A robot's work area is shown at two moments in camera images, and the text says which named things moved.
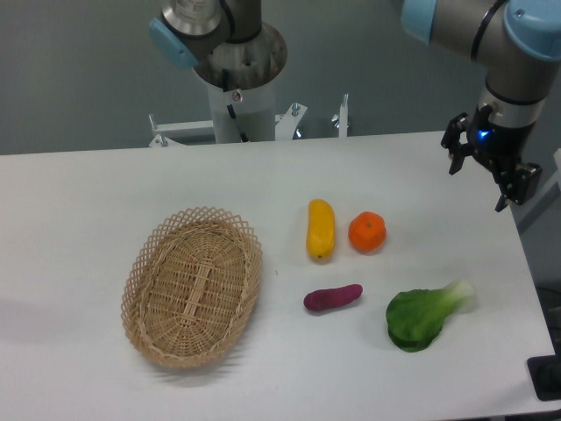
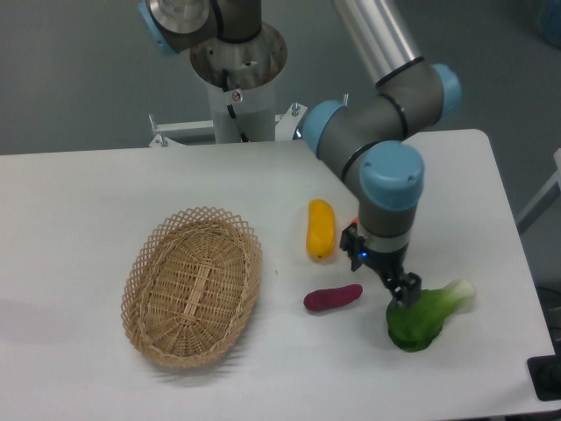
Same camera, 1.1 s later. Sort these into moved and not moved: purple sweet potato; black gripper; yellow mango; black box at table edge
Moved: black gripper
Not moved: purple sweet potato; yellow mango; black box at table edge
